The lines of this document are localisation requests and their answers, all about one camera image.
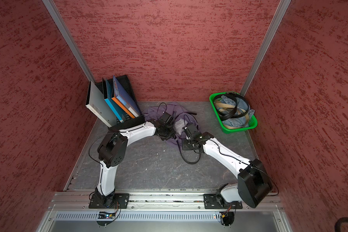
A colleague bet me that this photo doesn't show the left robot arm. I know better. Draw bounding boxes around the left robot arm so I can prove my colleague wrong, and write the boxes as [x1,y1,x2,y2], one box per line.
[93,112,176,208]

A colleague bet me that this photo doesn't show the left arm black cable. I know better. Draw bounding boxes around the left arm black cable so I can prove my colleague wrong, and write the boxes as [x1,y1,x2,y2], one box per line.
[88,131,119,167]

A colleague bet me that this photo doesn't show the blue white folder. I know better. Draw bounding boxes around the blue white folder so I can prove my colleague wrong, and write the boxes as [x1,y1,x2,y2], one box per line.
[113,75,141,117]

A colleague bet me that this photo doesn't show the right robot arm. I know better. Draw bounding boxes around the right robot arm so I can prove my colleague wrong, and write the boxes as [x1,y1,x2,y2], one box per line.
[182,123,273,208]

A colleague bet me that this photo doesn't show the black perforated file rack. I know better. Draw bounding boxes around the black perforated file rack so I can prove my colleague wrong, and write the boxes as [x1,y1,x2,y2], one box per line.
[95,78,145,130]

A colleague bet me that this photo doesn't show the cyan folder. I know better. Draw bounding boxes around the cyan folder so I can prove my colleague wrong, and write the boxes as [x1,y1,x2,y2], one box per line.
[102,79,126,123]

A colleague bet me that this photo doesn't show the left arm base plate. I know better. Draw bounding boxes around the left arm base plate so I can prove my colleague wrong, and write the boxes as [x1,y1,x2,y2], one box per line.
[89,191,130,210]

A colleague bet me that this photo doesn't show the tan woven belt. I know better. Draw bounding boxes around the tan woven belt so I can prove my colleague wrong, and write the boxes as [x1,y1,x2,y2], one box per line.
[214,100,250,130]

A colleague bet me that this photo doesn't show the black belt in basket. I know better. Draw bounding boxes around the black belt in basket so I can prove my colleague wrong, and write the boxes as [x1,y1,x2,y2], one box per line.
[211,92,250,121]

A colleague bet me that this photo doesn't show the green plastic basket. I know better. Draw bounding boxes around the green plastic basket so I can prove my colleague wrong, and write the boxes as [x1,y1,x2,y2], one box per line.
[209,92,258,134]

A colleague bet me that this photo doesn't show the blue denim jeans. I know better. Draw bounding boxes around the blue denim jeans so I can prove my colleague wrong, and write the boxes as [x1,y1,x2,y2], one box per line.
[213,92,255,130]

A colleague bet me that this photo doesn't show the purple trousers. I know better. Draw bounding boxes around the purple trousers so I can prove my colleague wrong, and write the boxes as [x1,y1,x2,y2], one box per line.
[143,102,199,146]

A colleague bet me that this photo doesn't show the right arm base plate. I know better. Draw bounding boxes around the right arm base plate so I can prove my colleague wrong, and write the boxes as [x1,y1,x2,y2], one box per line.
[203,194,243,210]

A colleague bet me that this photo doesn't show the orange folder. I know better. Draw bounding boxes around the orange folder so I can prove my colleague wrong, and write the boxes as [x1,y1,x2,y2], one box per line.
[112,97,136,119]

